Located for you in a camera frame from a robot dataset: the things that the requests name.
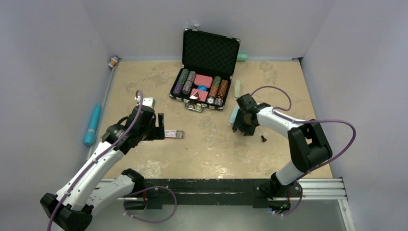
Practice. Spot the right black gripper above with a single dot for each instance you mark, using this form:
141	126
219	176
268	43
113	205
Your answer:
248	131

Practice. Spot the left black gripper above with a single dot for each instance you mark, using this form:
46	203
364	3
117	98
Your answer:
159	133

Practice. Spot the blue stapler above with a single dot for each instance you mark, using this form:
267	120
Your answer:
233	115

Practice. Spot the red white staple box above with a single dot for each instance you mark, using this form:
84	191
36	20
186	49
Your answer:
174	134

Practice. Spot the green stapler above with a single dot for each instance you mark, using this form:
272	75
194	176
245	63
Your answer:
237	89

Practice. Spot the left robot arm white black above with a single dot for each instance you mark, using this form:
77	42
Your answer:
74	206

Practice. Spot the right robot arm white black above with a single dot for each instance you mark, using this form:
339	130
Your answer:
308	144

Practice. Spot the blue dealer button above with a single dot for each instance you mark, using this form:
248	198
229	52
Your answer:
202	87

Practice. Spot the pink card deck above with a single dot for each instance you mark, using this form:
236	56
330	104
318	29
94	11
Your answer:
201	80

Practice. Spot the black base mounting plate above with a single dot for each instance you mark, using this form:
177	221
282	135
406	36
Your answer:
257	193

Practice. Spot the mint green cylinder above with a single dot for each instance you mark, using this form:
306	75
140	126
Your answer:
242	57

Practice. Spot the black poker chip case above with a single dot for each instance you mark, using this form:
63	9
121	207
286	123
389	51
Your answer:
206	54

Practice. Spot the teal cylinder tool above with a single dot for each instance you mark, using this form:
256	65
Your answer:
90	134

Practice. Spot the small orange bottle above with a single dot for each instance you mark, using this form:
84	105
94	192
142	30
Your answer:
113	61

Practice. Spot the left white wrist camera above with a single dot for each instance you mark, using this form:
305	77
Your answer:
148	101

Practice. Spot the aluminium frame rail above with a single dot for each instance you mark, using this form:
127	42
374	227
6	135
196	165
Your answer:
209	150

